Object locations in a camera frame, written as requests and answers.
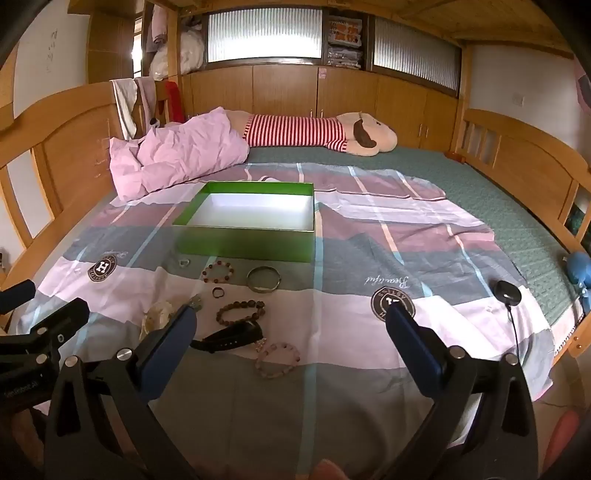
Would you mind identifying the pink quilt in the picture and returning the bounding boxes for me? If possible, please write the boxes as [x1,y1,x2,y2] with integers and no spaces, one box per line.
[109,107,251,202]

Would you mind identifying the stack of packaged goods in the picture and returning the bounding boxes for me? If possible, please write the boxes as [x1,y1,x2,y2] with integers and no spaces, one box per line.
[327,17,363,70]

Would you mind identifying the metal bangle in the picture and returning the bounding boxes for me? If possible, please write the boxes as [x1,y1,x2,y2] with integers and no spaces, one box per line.
[246,266,281,293]

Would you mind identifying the brown bead bracelet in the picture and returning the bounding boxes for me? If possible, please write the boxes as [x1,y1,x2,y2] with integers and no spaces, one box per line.
[216,300,266,326]

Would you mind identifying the black round device with cable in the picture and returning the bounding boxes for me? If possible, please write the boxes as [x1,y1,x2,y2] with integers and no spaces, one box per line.
[492,280,527,367]

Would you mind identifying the white shell necklace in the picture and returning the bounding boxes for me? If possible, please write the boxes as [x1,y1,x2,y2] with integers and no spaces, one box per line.
[141,300,179,339]

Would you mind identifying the red bead bracelet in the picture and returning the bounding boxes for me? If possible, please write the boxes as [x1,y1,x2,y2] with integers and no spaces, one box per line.
[202,261,235,285]

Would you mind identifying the wooden wardrobe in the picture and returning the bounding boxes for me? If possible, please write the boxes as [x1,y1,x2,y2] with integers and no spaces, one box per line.
[88,11,140,85]

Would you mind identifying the red cloth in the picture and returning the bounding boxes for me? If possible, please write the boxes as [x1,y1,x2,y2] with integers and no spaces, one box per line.
[165,82,182,123]

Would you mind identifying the green mattress cover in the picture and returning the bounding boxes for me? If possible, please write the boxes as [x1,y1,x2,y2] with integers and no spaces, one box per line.
[245,145,591,324]

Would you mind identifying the blue plush toy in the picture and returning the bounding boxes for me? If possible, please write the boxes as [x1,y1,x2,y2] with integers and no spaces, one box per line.
[566,251,591,292]

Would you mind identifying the wooden bed frame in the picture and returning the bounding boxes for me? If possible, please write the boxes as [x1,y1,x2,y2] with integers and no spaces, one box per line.
[0,78,591,365]

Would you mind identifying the frosted glass window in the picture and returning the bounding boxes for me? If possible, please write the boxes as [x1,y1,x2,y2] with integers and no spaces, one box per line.
[207,9,322,63]
[373,18,458,89]

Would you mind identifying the green cardboard box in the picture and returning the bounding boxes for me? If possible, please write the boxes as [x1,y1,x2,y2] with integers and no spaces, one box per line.
[172,181,316,263]

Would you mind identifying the grey white garment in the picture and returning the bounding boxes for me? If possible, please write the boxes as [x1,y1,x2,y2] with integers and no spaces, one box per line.
[111,78,140,140]

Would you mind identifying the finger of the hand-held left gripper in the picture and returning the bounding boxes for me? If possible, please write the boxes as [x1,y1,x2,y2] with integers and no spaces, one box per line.
[0,278,36,315]
[0,298,91,371]

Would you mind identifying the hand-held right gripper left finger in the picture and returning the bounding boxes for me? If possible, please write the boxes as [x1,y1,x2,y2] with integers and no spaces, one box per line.
[44,305,201,480]

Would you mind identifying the pink hanging garment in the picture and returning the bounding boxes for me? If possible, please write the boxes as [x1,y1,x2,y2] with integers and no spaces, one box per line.
[136,76,160,126]

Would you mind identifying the white plastic bags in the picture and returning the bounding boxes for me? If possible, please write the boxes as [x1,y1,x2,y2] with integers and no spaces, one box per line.
[150,28,206,77]

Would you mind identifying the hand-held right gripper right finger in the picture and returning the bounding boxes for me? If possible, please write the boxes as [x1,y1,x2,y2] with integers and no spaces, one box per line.
[385,305,539,480]

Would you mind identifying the wooden wall cabinet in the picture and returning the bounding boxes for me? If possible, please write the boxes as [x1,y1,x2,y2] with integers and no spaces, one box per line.
[182,64,462,151]

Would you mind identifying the black wrist watch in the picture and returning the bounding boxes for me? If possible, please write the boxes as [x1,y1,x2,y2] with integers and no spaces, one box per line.
[190,320,264,354]

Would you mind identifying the plaid printed bedsheet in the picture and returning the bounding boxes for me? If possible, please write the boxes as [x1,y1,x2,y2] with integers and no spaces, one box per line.
[16,162,555,480]

